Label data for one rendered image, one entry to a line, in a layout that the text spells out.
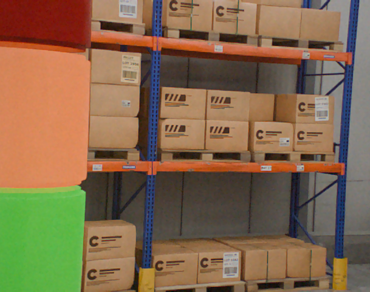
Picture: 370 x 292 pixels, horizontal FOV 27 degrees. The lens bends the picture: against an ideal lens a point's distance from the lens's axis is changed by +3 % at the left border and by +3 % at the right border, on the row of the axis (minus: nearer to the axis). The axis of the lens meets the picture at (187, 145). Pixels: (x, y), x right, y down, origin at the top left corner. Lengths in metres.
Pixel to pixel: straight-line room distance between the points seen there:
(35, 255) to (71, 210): 0.02
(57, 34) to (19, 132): 0.04
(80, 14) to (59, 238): 0.09
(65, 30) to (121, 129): 8.13
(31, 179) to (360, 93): 11.54
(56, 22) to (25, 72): 0.02
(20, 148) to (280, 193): 10.81
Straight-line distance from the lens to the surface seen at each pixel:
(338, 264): 10.01
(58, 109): 0.30
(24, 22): 0.30
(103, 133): 8.35
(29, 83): 0.30
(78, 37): 0.31
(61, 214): 0.30
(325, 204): 11.57
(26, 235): 0.30
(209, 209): 10.50
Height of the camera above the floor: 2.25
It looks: 3 degrees down
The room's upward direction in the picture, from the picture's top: 3 degrees clockwise
